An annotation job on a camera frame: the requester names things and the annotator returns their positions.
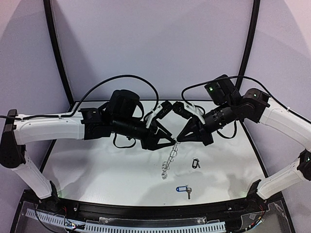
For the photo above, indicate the black tag key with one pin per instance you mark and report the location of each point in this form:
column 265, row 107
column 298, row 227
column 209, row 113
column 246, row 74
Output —
column 195, row 163

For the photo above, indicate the black frame post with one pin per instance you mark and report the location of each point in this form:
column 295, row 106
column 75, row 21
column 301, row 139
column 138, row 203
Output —
column 250, row 37
column 56, row 50

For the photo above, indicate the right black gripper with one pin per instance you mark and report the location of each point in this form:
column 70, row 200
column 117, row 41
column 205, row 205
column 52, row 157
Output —
column 201, row 131

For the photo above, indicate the left black frame post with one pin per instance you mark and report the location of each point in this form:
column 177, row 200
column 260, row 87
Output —
column 56, row 50

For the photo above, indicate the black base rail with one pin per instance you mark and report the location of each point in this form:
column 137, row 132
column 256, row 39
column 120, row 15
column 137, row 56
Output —
column 93, row 211

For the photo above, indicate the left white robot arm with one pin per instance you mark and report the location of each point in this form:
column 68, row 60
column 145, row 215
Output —
column 116, row 116

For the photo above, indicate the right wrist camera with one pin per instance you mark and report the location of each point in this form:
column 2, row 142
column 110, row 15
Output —
column 187, row 111

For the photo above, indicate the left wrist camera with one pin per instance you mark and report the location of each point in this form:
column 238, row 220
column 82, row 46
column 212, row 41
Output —
column 159, row 113

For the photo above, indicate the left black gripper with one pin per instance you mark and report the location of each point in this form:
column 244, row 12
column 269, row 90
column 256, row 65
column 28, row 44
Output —
column 152, row 137

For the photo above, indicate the white slotted cable duct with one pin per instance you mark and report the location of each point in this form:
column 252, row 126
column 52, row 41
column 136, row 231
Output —
column 117, row 225

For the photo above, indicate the metal ring disc with keyrings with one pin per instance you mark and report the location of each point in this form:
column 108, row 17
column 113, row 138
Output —
column 166, row 164

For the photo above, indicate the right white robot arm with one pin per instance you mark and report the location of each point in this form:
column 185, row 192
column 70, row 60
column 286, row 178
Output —
column 259, row 107

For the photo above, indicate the right black frame post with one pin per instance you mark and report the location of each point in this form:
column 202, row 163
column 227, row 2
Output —
column 250, row 37

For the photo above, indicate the blue tag key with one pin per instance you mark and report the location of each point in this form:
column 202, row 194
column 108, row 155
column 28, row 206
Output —
column 186, row 189

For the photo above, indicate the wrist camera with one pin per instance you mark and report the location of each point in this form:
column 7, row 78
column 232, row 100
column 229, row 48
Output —
column 187, row 111
column 159, row 113

